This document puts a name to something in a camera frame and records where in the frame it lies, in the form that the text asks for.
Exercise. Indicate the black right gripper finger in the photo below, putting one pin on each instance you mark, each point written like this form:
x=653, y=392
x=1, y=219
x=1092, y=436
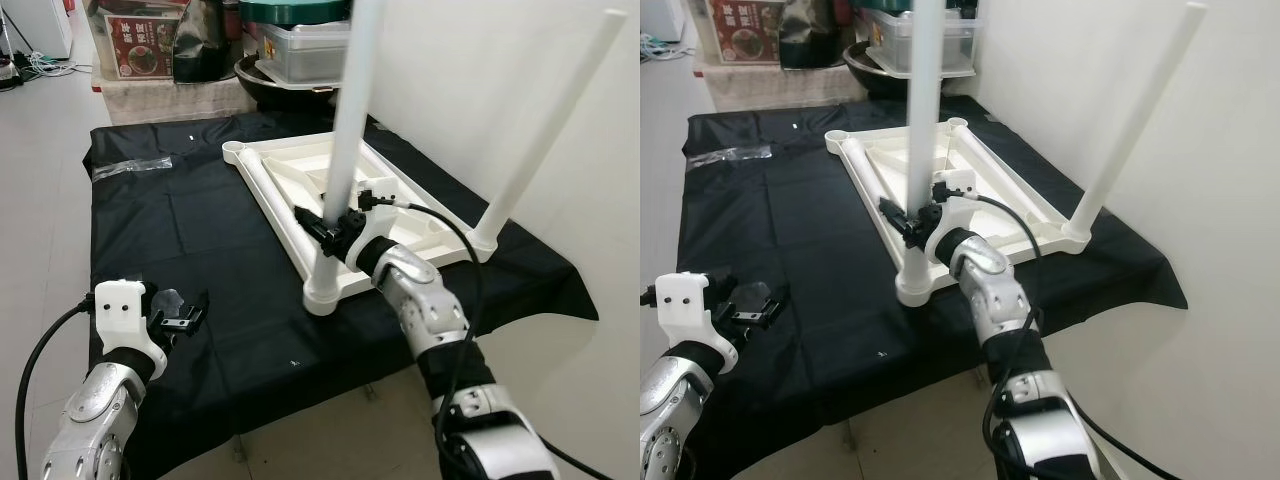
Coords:
x=315, y=228
x=898, y=218

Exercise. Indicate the white plastic table top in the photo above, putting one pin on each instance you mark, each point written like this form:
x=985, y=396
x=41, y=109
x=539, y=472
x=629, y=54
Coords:
x=280, y=175
x=880, y=165

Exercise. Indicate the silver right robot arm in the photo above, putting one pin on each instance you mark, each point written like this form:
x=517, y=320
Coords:
x=1000, y=295
x=425, y=305

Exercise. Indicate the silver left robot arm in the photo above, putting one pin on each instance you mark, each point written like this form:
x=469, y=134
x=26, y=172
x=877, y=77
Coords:
x=675, y=410
x=95, y=420

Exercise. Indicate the black tablecloth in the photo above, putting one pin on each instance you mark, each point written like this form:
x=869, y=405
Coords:
x=820, y=320
x=230, y=330

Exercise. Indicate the clear tape strip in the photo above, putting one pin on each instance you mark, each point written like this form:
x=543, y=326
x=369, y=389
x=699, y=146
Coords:
x=738, y=155
x=130, y=167

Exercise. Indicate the black wok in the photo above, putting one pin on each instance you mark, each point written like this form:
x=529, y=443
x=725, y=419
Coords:
x=862, y=82
x=255, y=92

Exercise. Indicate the clear plastic container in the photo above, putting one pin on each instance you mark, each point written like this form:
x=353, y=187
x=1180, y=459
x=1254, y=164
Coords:
x=885, y=45
x=300, y=55

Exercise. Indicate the beige cloth covered shelf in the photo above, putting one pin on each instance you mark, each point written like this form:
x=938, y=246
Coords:
x=775, y=90
x=170, y=102

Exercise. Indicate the black bag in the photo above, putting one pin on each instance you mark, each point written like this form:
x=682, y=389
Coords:
x=202, y=45
x=808, y=35

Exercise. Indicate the green round pot lid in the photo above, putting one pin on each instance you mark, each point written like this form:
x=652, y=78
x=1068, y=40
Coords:
x=890, y=6
x=290, y=12

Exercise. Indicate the red printed carton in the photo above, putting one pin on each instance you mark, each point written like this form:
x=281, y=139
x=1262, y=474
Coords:
x=745, y=32
x=140, y=48

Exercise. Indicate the white cabinet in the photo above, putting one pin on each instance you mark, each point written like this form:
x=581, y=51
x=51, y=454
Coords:
x=40, y=25
x=660, y=18

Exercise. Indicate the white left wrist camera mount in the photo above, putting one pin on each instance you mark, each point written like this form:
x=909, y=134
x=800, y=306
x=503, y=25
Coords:
x=120, y=305
x=680, y=300

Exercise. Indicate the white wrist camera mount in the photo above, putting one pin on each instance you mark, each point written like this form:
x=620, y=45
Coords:
x=385, y=225
x=965, y=215
x=680, y=300
x=120, y=305

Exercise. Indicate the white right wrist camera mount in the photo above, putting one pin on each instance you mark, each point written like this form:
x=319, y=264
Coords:
x=965, y=215
x=385, y=225

